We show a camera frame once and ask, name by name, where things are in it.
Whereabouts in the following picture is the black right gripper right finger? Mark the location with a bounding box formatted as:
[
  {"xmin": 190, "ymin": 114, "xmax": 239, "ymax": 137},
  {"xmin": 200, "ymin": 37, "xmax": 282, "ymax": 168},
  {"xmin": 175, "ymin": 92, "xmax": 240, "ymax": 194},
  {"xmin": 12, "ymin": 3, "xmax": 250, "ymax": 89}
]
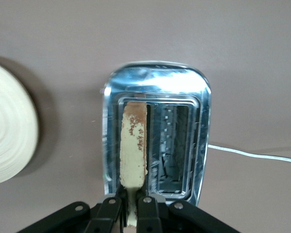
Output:
[{"xmin": 135, "ymin": 188, "xmax": 242, "ymax": 233}]

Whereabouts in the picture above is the white toaster power cord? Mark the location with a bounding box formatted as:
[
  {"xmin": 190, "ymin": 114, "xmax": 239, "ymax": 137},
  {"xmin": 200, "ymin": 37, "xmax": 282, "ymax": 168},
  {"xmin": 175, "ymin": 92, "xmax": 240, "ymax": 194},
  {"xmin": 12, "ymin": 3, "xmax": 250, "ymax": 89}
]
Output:
[{"xmin": 207, "ymin": 143, "xmax": 291, "ymax": 165}]

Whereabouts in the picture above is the brown table cover sheet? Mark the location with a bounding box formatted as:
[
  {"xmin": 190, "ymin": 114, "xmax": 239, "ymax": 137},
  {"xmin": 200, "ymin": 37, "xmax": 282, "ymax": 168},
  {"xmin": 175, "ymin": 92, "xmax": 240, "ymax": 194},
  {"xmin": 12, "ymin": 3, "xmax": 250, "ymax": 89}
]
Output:
[{"xmin": 0, "ymin": 0, "xmax": 291, "ymax": 233}]

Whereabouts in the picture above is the chrome and beige toaster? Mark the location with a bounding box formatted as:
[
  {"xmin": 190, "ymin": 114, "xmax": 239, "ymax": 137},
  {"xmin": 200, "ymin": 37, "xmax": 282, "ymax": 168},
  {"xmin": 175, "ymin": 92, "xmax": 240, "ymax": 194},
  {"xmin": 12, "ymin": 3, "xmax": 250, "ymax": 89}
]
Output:
[{"xmin": 100, "ymin": 60, "xmax": 213, "ymax": 204}]

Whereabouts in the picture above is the brown toast bread slice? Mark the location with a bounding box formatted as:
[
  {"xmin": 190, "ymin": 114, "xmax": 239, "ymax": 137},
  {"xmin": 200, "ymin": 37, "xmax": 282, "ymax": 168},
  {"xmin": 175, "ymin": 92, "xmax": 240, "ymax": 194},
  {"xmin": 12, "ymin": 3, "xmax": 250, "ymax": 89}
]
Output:
[{"xmin": 119, "ymin": 101, "xmax": 149, "ymax": 229}]

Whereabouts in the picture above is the round light wooden plate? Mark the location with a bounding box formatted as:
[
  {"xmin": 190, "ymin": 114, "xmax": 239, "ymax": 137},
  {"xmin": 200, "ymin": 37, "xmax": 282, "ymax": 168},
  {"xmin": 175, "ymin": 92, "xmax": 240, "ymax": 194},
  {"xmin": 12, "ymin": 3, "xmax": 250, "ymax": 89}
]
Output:
[{"xmin": 0, "ymin": 60, "xmax": 39, "ymax": 186}]

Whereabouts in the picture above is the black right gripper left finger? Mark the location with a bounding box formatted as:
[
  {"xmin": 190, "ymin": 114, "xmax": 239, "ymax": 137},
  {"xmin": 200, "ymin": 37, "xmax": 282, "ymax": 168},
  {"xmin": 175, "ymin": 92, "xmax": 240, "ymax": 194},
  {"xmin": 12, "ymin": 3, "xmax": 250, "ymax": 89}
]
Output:
[{"xmin": 19, "ymin": 186, "xmax": 127, "ymax": 233}]

